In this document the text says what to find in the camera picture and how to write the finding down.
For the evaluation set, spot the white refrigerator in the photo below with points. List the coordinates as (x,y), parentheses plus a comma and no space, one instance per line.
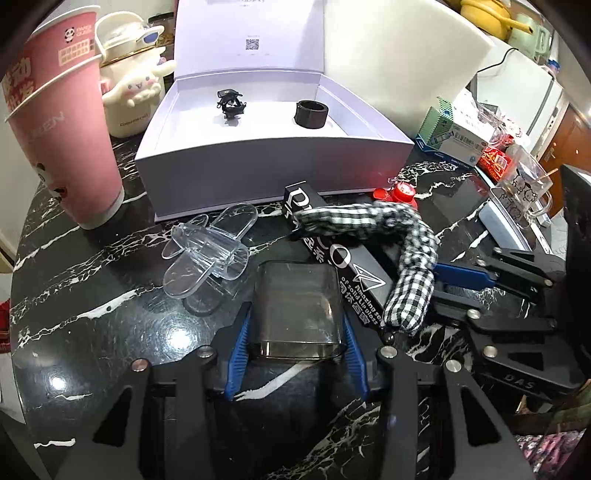
(547,110)

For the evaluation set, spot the cream cartoon dog bottle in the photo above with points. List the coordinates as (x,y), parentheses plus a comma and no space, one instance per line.
(131,87)

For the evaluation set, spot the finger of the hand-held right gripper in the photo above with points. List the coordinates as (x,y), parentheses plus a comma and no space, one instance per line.
(461,272)
(508,324)

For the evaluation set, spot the lavender gift box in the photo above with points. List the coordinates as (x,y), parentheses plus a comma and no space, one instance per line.
(277,161)

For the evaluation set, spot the brown wooden cabinet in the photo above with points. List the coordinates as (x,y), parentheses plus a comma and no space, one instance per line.
(575,134)

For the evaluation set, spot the red plaid cloth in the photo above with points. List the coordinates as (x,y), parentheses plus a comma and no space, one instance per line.
(4,327)

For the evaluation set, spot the red packet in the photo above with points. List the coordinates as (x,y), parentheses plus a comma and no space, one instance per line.
(496,159)

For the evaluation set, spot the white device with dark top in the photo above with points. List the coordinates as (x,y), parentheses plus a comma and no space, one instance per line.
(505,226)

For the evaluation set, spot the black rectangular cosmetics box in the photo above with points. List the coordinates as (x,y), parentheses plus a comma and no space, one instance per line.
(362,274)

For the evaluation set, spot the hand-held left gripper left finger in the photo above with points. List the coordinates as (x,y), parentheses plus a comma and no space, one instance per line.
(238,353)

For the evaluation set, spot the crumpled plastic bag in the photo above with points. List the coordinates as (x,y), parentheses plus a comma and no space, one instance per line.
(485,110)

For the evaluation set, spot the pink paper cup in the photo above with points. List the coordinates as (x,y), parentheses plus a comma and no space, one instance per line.
(69,152)
(60,46)

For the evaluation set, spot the green blue white medicine box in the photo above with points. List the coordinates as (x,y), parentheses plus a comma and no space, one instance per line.
(457,143)

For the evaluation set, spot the small black hair clip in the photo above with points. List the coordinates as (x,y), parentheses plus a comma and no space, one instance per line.
(230,104)

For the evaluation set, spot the smoky transparent plastic case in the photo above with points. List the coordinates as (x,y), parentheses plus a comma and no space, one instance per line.
(295,309)

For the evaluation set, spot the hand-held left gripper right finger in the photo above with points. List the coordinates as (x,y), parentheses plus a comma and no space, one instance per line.
(354,357)

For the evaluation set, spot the yellow pot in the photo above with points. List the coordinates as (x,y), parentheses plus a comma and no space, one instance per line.
(485,16)

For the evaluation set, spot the pale green kettle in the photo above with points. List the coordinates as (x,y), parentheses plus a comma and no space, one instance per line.
(535,37)

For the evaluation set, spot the glass mug with cartoon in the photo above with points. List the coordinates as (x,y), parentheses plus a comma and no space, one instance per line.
(521,189)

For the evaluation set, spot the checkered fabric scrunchie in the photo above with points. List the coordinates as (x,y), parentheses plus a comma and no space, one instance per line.
(415,281)

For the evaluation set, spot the pink patterned cloth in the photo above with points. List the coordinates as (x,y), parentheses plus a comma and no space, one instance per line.
(549,452)

